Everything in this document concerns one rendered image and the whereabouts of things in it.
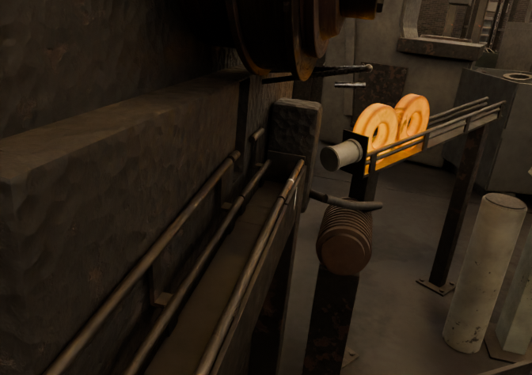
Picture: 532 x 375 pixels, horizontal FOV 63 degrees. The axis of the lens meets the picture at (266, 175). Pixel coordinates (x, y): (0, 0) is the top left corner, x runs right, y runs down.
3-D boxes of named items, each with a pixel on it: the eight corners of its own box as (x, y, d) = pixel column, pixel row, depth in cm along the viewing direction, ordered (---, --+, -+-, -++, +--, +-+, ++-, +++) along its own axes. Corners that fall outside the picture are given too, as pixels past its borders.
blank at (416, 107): (391, 98, 113) (402, 100, 111) (423, 89, 122) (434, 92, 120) (383, 153, 120) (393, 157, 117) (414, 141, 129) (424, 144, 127)
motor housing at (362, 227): (290, 401, 117) (317, 224, 98) (303, 345, 137) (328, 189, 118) (339, 414, 115) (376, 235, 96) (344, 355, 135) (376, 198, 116)
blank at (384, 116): (353, 108, 104) (365, 111, 101) (391, 98, 113) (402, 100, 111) (347, 168, 110) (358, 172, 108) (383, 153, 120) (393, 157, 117)
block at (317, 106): (257, 207, 98) (267, 101, 89) (266, 194, 105) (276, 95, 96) (305, 216, 96) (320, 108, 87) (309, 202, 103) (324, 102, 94)
